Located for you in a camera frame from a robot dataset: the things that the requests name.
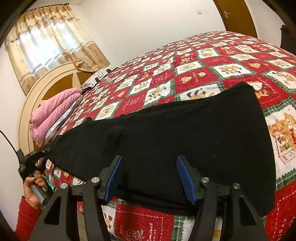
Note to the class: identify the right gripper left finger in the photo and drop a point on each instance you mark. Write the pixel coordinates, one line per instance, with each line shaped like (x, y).
(97, 192)

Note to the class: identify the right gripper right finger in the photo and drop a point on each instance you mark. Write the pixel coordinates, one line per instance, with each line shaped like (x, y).
(201, 192)

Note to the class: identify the black pants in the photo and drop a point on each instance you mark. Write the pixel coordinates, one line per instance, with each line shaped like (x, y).
(224, 136)

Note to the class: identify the red sleeve forearm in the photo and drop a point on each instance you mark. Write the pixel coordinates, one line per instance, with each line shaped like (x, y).
(27, 219)

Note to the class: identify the person left hand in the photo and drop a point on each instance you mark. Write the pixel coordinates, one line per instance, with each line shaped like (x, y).
(28, 194)

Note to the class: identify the pink folded blanket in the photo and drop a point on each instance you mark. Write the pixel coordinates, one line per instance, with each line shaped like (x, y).
(48, 113)

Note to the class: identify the grey patterned pillow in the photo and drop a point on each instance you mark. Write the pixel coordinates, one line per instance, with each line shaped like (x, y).
(59, 122)

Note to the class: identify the white patterned pillow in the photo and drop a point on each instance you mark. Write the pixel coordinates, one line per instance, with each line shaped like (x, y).
(96, 77)

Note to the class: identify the cream wooden headboard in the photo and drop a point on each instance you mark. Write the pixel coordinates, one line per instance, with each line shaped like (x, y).
(51, 83)

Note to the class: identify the beige patterned curtain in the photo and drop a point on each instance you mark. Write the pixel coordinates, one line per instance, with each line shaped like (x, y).
(49, 36)

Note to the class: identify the brown wooden door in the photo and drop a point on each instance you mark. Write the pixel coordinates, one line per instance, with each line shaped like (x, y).
(236, 16)

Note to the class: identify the black folding chair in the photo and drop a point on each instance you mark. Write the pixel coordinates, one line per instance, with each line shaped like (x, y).
(288, 43)

